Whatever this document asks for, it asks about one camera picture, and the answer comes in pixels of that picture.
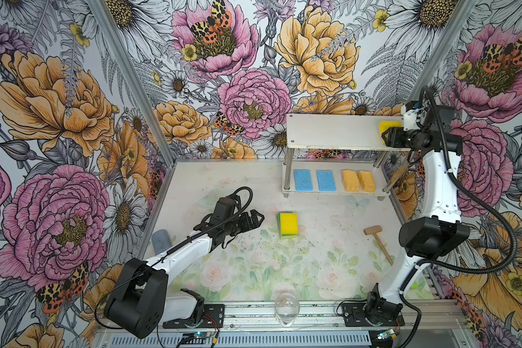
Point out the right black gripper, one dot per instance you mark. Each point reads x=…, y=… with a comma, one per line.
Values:
x=394, y=138

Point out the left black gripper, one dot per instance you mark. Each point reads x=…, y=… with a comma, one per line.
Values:
x=247, y=225

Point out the green scrub sponge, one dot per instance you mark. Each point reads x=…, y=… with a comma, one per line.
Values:
x=287, y=237

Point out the orange sponge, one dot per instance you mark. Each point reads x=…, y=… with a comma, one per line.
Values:
x=367, y=182
x=350, y=181

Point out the blue sponge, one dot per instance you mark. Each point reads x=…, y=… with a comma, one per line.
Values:
x=326, y=182
x=303, y=180

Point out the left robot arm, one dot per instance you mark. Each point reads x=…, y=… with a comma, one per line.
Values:
x=140, y=301

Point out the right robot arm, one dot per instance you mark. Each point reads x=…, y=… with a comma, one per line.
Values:
x=436, y=233

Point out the white two-tier shelf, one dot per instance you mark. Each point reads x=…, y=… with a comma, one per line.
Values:
x=338, y=132

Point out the clear glass cup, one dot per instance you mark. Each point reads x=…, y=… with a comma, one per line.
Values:
x=286, y=308

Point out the small wooden mallet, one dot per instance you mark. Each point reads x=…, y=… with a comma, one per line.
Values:
x=374, y=231

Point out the grey oval object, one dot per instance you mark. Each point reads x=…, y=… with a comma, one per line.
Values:
x=161, y=241

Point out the green circuit board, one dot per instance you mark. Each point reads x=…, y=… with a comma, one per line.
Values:
x=388, y=334

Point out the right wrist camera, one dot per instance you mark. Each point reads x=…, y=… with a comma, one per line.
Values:
x=415, y=116

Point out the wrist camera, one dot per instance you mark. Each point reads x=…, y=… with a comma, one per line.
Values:
x=415, y=116
x=224, y=209

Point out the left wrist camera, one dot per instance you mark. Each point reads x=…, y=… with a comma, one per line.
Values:
x=224, y=209

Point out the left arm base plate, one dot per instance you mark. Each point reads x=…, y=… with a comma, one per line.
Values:
x=212, y=317

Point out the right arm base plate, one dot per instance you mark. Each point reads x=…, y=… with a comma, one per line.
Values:
x=355, y=314

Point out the aluminium front rail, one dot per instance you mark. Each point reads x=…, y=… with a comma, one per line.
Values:
x=324, y=315

